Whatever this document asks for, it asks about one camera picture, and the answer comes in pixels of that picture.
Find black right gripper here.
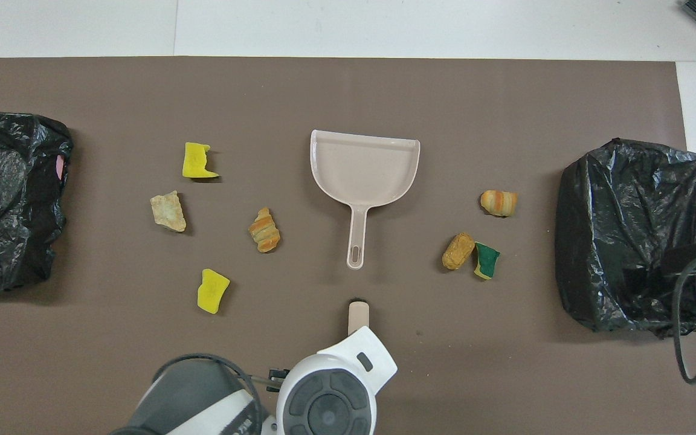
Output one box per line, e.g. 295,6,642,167
622,240,696,292

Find orange striped croissant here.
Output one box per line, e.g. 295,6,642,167
248,207,282,254
480,190,518,218

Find beige hand brush black bristles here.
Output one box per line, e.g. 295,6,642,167
348,298,371,337

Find beige plastic dustpan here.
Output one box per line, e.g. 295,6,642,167
309,129,421,271

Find yellow notched sponge piece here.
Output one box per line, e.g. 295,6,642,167
181,142,221,179

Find pale beige bread chunk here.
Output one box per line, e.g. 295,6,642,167
149,190,187,233

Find black bag-lined bin pink spot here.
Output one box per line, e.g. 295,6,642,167
0,110,75,294

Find green and yellow sponge piece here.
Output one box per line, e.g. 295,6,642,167
474,242,501,280

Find brown oval bread roll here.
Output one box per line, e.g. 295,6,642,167
442,233,476,271

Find brown table mat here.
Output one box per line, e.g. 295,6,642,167
0,57,696,435

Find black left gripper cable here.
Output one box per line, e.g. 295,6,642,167
153,353,288,424

